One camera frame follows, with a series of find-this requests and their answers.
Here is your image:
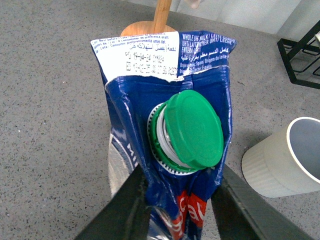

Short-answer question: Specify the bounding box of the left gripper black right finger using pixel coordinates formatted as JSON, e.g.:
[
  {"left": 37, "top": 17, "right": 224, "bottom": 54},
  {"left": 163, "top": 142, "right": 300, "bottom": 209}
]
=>
[{"left": 211, "top": 165, "right": 312, "bottom": 240}]

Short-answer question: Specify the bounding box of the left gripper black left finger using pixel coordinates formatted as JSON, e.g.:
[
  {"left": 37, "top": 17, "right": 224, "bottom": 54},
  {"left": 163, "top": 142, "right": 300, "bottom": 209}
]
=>
[{"left": 75, "top": 166, "right": 152, "bottom": 240}]

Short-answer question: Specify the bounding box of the cream HOME mug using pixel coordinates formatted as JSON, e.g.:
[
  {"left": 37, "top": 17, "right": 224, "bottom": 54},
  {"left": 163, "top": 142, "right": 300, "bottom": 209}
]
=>
[{"left": 241, "top": 117, "right": 320, "bottom": 198}]

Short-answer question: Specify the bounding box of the blue Pascual milk carton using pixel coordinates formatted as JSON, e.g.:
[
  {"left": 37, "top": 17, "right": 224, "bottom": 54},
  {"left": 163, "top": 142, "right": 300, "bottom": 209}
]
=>
[{"left": 90, "top": 30, "right": 237, "bottom": 240}]

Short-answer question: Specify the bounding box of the wooden mug tree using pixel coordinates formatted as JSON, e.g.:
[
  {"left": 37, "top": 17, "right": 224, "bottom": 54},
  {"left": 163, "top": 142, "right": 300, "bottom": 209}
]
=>
[{"left": 120, "top": 0, "right": 176, "bottom": 37}]

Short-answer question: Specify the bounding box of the white mug on tree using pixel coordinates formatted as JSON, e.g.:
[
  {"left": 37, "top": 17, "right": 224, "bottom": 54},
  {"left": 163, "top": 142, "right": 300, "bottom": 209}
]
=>
[{"left": 185, "top": 0, "right": 201, "bottom": 9}]

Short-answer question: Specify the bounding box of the black wire mug rack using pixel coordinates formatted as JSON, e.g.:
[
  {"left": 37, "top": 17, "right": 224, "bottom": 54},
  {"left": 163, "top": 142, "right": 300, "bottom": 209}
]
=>
[{"left": 277, "top": 22, "right": 320, "bottom": 89}]

